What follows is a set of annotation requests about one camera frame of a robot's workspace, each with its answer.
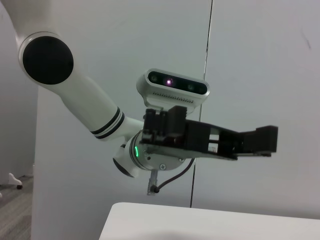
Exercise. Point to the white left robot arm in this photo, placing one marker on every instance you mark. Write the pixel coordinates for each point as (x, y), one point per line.
(85, 100)

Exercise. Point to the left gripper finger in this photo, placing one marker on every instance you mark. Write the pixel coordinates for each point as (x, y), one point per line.
(267, 138)
(255, 154)

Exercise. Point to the white caster foot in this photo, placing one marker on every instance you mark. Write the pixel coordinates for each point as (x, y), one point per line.
(13, 179)

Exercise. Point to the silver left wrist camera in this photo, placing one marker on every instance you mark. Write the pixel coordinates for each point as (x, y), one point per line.
(175, 82)

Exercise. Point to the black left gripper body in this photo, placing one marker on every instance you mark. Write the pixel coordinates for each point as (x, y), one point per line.
(197, 135)

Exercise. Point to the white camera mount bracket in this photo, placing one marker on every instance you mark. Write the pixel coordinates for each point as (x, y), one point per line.
(153, 105)

